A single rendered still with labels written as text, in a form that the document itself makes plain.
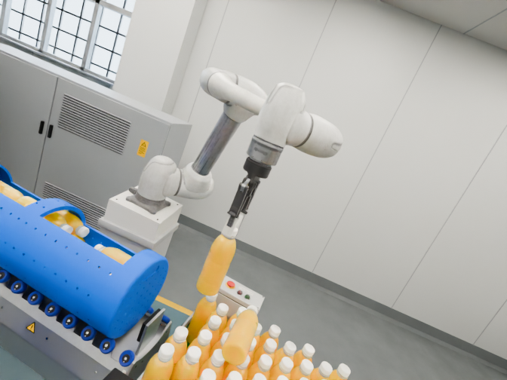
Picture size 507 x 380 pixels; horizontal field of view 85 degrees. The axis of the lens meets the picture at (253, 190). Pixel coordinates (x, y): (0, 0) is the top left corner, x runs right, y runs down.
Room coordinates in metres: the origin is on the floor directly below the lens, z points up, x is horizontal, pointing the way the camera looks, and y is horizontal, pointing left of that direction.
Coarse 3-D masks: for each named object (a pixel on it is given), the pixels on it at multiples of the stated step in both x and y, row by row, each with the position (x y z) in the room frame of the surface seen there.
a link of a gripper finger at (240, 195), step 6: (240, 186) 0.70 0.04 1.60; (246, 186) 0.70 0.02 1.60; (240, 192) 0.70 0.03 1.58; (246, 192) 0.71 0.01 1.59; (234, 198) 0.71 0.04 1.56; (240, 198) 0.70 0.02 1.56; (234, 204) 0.71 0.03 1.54; (240, 204) 0.70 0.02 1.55; (234, 210) 0.71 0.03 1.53; (234, 216) 0.71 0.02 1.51
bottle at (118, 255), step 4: (100, 248) 0.87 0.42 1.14; (104, 248) 0.87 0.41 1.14; (108, 248) 0.87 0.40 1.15; (112, 248) 0.88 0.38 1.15; (116, 248) 0.89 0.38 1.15; (104, 252) 0.85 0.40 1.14; (108, 252) 0.85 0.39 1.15; (112, 252) 0.86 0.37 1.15; (116, 252) 0.86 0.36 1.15; (120, 252) 0.87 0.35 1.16; (112, 256) 0.84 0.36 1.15; (116, 256) 0.85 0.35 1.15; (120, 256) 0.85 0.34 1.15; (124, 256) 0.86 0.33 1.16; (128, 256) 0.86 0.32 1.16; (116, 260) 0.84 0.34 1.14; (120, 260) 0.84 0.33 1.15; (124, 260) 0.84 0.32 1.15
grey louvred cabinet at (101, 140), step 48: (0, 48) 2.48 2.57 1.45; (0, 96) 2.41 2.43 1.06; (48, 96) 2.38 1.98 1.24; (96, 96) 2.36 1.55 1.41; (0, 144) 2.40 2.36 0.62; (48, 144) 2.38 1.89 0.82; (96, 144) 2.36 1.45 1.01; (144, 144) 2.33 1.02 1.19; (48, 192) 2.37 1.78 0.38; (96, 192) 2.35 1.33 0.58
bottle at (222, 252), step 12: (216, 240) 0.75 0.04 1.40; (228, 240) 0.74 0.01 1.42; (216, 252) 0.73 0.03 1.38; (228, 252) 0.73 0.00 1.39; (204, 264) 0.74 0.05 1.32; (216, 264) 0.72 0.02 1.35; (228, 264) 0.74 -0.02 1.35; (204, 276) 0.73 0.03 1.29; (216, 276) 0.73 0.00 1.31; (204, 288) 0.72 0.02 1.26; (216, 288) 0.73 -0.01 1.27
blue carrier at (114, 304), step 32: (0, 192) 0.83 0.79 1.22; (0, 224) 0.75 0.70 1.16; (32, 224) 0.77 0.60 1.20; (0, 256) 0.73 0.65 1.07; (32, 256) 0.71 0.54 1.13; (64, 256) 0.72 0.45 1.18; (96, 256) 0.73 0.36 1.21; (160, 256) 0.83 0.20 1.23; (64, 288) 0.68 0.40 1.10; (96, 288) 0.68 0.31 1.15; (128, 288) 0.69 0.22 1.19; (160, 288) 0.90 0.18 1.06; (96, 320) 0.66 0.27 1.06; (128, 320) 0.74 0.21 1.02
